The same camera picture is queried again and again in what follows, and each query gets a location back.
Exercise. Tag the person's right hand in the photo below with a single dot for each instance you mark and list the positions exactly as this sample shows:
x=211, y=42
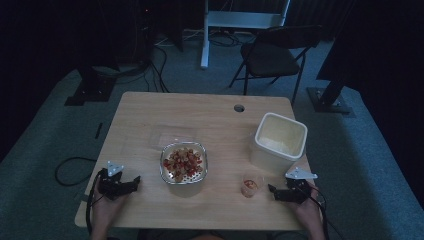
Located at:
x=307, y=209

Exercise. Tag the small black strip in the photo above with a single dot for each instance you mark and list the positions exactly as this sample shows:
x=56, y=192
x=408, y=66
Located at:
x=98, y=130

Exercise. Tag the person's left hand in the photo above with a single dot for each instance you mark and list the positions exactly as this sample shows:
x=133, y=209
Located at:
x=106, y=209

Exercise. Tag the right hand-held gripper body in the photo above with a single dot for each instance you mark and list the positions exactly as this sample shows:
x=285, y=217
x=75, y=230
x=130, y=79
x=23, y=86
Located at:
x=297, y=190

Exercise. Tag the black metal stand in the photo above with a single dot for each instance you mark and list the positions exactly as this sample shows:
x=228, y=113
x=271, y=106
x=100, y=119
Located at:
x=91, y=88
x=330, y=98

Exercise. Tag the black folding chair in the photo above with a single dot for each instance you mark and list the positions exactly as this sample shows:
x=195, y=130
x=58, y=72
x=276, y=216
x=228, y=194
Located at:
x=270, y=60

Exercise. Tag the red and tan snack mix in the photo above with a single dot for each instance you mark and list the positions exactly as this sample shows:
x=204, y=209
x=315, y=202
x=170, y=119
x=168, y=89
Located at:
x=182, y=163

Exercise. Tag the white square plastic bin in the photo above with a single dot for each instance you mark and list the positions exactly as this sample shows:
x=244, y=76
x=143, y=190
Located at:
x=266, y=156

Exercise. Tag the square glass bowl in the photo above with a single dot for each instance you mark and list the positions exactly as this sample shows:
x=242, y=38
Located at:
x=183, y=180

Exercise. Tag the clear plastic lid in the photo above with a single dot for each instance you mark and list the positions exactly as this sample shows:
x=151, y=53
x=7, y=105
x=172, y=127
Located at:
x=171, y=135

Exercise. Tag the white desk frame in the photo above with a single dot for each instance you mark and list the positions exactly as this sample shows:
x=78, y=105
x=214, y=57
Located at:
x=238, y=19

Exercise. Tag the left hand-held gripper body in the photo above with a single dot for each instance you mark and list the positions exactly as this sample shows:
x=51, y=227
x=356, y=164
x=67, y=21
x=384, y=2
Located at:
x=111, y=186

